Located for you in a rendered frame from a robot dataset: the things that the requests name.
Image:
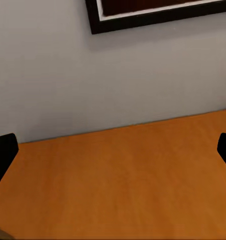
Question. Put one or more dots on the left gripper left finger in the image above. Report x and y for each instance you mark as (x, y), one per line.
(8, 150)

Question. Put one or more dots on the picture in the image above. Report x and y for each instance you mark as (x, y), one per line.
(112, 15)

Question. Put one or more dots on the cabinet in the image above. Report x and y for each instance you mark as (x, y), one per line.
(160, 180)

